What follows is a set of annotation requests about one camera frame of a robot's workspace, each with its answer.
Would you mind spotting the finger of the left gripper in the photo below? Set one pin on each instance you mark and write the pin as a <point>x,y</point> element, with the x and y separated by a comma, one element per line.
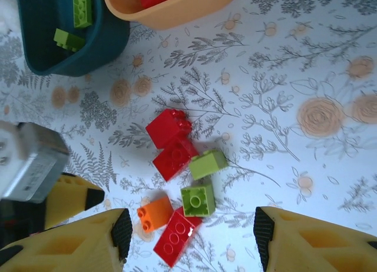
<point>70,197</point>

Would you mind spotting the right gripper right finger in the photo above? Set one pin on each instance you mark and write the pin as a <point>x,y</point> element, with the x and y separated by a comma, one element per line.
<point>318,248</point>

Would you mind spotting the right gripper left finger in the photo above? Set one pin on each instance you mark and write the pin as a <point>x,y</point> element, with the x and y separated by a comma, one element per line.
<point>67,248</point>

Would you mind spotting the small green lego brick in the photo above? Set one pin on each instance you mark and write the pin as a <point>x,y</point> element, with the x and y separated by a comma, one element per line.
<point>197,201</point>
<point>207,165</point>
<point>69,40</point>

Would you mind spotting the small orange lego brick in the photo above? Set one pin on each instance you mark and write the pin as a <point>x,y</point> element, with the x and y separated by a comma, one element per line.
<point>154,214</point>

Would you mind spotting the teal plastic container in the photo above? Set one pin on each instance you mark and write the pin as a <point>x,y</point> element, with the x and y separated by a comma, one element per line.
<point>112,39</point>

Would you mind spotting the floral tablecloth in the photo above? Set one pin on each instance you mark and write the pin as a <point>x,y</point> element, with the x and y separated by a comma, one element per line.
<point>265,77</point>

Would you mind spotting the long green lego brick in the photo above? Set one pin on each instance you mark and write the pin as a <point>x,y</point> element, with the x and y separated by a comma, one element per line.
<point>83,10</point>

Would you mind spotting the orange plastic container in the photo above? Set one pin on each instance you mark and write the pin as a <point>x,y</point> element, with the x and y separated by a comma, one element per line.
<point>182,16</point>

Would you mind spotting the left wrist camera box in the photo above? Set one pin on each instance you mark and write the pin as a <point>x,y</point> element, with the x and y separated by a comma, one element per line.
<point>32,163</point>

